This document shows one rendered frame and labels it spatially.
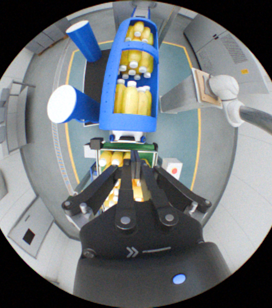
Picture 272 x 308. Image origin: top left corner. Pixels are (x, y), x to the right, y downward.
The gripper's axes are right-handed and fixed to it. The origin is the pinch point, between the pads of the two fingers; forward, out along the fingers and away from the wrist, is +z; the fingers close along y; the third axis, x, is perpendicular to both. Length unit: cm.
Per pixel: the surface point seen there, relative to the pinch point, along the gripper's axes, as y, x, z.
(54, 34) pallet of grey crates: -227, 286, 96
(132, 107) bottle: -0.6, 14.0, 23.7
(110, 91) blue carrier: -9.6, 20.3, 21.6
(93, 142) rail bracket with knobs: -23.6, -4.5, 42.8
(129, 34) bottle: -7, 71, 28
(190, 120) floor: 106, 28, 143
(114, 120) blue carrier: -7.0, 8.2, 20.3
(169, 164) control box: 22.7, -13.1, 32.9
